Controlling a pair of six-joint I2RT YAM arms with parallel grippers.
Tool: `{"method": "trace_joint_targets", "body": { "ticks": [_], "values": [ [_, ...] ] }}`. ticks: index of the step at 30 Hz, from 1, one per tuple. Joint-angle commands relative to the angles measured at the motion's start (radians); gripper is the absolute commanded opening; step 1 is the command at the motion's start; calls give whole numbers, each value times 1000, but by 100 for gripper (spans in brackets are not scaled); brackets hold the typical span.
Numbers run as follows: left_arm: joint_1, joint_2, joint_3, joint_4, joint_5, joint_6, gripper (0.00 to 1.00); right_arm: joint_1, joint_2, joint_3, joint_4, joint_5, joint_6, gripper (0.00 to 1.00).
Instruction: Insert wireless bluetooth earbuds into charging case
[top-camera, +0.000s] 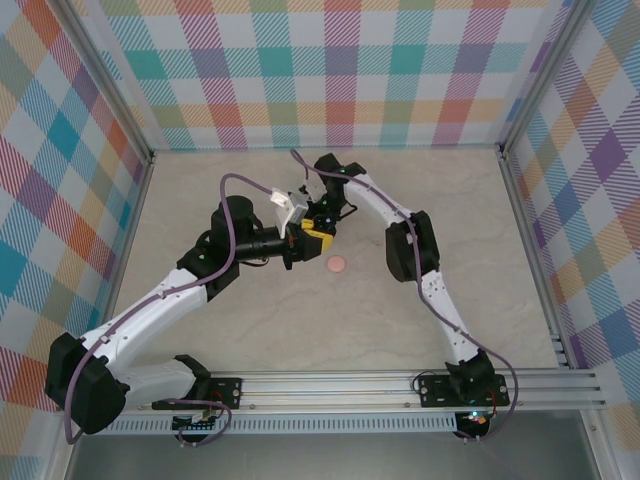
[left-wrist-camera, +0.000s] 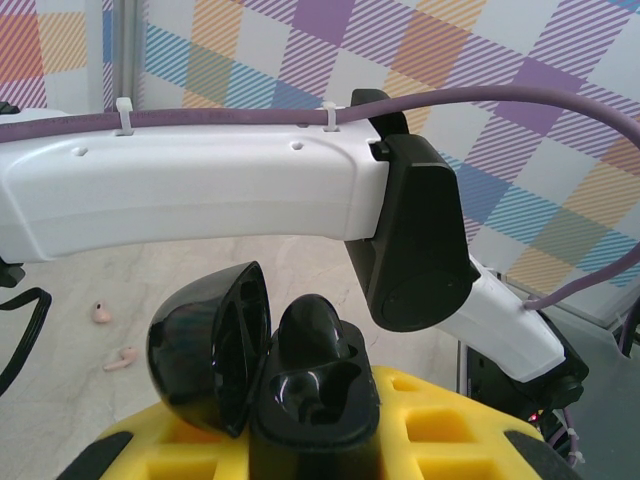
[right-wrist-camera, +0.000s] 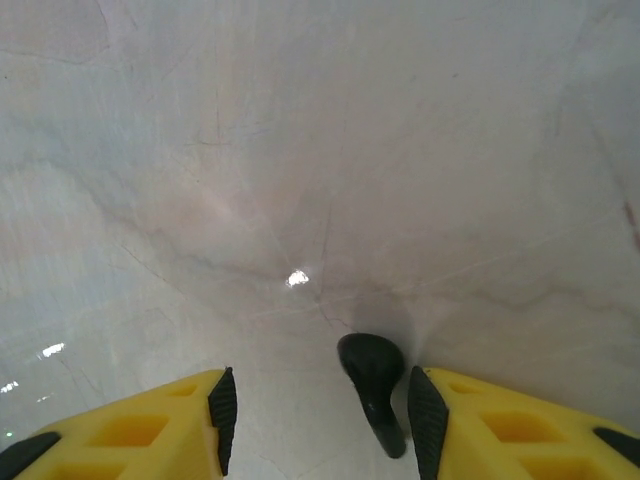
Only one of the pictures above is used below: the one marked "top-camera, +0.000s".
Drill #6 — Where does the aluminium frame post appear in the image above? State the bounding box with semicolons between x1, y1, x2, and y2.
55;0;157;166
498;0;597;157

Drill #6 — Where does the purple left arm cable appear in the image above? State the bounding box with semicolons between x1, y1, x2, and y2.
64;172;276;448

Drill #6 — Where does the slotted grey cable duct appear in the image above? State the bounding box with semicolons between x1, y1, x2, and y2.
79;412;459;435

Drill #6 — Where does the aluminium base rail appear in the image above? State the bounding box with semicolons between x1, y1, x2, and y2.
55;370;607;414

